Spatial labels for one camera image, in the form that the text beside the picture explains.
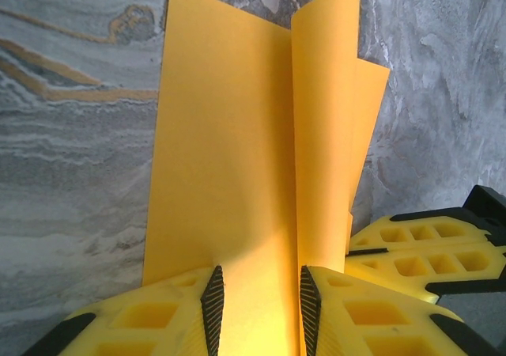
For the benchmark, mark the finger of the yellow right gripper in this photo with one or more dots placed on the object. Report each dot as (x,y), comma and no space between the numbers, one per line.
(371,233)
(379,269)

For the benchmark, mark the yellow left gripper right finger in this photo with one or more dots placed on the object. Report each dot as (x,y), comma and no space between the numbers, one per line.
(375,324)

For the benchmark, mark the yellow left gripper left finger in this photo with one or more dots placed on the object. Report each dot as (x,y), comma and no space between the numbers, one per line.
(150,324)

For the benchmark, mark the orange paper sheet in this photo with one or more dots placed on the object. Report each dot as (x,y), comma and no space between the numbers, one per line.
(221,134)

